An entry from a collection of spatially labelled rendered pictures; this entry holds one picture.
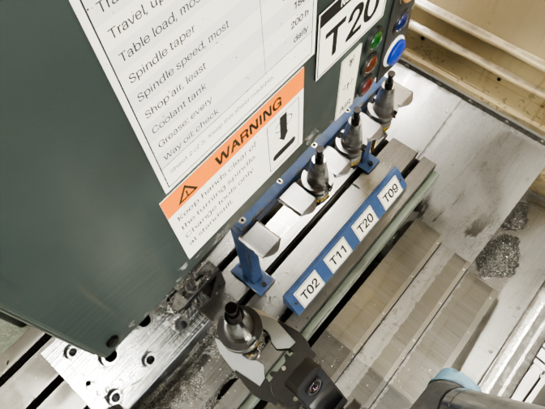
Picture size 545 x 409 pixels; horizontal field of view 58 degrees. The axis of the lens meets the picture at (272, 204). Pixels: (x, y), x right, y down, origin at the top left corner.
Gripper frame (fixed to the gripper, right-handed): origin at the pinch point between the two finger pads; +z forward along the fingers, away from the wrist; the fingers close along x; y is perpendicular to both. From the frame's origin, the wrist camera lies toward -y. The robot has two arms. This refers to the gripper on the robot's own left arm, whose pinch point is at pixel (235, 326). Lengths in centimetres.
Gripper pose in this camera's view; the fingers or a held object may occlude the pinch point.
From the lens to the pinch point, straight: 73.2
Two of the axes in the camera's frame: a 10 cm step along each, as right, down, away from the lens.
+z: -7.6, -5.7, 3.1
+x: 6.5, -6.9, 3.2
